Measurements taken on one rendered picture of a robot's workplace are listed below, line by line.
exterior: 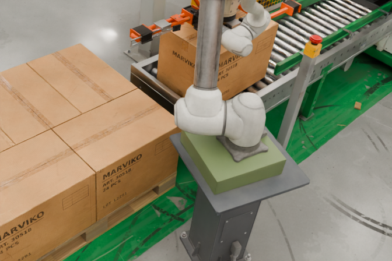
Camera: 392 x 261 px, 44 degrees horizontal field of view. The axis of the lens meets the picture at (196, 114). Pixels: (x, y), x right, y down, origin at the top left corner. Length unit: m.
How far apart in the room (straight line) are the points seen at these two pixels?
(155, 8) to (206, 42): 1.94
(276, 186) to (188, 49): 0.92
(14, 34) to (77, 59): 1.39
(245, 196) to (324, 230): 1.08
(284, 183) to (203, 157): 0.39
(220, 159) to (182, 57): 0.80
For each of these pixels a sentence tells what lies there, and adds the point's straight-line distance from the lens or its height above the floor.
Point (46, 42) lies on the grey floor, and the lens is 4.35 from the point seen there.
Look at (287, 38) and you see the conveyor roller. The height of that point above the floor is 0.55.
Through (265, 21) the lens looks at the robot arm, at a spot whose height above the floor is 1.19.
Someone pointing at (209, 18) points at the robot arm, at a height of 1.41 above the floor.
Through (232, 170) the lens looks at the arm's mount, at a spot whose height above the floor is 0.84.
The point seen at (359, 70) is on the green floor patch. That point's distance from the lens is 4.64.
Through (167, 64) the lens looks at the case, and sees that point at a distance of 2.85.
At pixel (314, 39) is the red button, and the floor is 1.04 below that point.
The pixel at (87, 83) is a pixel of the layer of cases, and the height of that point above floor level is 0.54.
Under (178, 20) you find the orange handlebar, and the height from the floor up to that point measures 1.09.
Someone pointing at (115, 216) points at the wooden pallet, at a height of 0.02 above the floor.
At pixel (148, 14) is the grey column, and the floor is 0.42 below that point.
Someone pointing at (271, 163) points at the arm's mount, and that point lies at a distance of 2.18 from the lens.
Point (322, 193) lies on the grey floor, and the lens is 3.34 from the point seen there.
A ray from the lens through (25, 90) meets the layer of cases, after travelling 2.95.
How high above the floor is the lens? 2.35
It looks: 40 degrees down
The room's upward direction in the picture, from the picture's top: 9 degrees clockwise
